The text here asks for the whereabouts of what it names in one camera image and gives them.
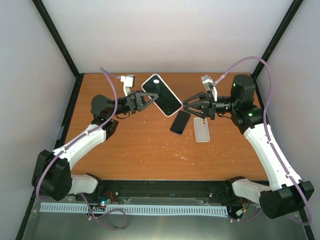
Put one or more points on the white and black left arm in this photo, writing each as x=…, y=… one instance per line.
x=52, y=175

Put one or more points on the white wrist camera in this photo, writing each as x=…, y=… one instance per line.
x=128, y=83
x=210, y=86

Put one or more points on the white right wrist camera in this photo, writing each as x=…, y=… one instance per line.
x=210, y=86

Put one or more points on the black corner post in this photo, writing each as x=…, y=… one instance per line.
x=281, y=29
x=51, y=27

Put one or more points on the small black phone white case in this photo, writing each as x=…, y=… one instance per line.
x=167, y=100

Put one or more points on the black right corner post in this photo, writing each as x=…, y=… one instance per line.
x=281, y=29

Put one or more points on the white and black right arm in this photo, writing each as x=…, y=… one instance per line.
x=287, y=192

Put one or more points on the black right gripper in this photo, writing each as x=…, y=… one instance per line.
x=207, y=107

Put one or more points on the white silicone phone case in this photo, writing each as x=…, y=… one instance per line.
x=201, y=130

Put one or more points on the light blue slotted cable duct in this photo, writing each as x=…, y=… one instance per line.
x=136, y=210

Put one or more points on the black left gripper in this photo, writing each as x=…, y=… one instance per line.
x=134, y=105

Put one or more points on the black left corner post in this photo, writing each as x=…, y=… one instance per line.
x=51, y=27

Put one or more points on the grey metal front plate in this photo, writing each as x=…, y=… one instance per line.
x=78, y=226

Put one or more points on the black aluminium frame rail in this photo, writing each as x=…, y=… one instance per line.
x=210, y=191

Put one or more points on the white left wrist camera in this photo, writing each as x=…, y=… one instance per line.
x=128, y=83

